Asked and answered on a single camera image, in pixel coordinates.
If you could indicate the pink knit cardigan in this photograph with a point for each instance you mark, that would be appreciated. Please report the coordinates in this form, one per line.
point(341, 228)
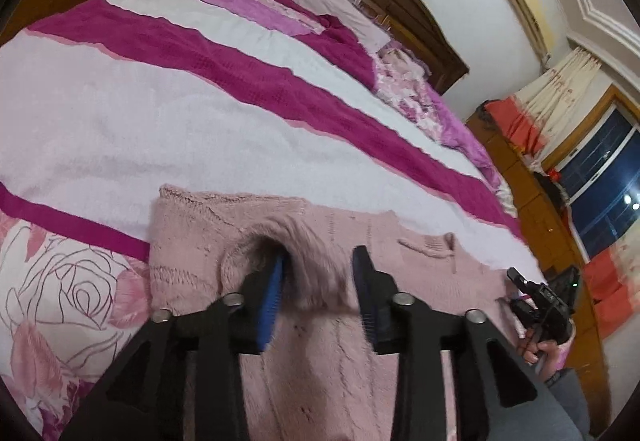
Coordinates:
point(310, 371)

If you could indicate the lilac pillow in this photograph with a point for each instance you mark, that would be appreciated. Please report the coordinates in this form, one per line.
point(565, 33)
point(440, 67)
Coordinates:
point(345, 8)

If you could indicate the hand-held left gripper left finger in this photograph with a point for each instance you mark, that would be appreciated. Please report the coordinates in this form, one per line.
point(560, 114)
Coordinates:
point(270, 306)

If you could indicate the low wooden cabinet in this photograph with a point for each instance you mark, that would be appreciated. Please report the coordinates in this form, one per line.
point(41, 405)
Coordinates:
point(545, 231)

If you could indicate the magenta white striped blanket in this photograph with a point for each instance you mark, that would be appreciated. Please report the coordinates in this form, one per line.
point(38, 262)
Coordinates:
point(150, 86)

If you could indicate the dark clothes pile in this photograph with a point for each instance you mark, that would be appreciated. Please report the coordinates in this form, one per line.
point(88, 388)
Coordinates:
point(550, 186)

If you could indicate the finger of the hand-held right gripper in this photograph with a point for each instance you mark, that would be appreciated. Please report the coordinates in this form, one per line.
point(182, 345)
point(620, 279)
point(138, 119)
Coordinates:
point(520, 311)
point(517, 278)

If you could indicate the person's right forearm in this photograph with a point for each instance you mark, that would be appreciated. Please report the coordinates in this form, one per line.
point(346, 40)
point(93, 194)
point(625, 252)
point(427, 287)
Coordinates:
point(567, 406)

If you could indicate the floral bed sheet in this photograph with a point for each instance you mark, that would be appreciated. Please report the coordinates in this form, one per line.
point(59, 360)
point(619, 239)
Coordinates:
point(60, 321)

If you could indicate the cream orange floral curtain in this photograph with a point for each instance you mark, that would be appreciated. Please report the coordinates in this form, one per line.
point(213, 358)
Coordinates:
point(545, 111)
point(615, 286)

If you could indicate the purple floral quilt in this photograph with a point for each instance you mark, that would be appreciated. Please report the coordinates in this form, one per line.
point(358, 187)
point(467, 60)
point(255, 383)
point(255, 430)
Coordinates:
point(440, 121)

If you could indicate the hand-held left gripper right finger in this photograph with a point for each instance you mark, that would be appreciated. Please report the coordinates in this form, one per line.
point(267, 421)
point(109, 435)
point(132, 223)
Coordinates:
point(364, 293)

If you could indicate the window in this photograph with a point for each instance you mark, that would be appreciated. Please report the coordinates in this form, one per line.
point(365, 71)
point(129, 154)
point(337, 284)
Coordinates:
point(605, 181)

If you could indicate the wall air conditioner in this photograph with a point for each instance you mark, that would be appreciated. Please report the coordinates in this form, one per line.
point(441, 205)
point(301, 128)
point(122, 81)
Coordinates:
point(530, 18)

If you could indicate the person's right hand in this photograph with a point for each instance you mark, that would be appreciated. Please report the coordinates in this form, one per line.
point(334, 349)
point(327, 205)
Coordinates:
point(542, 356)

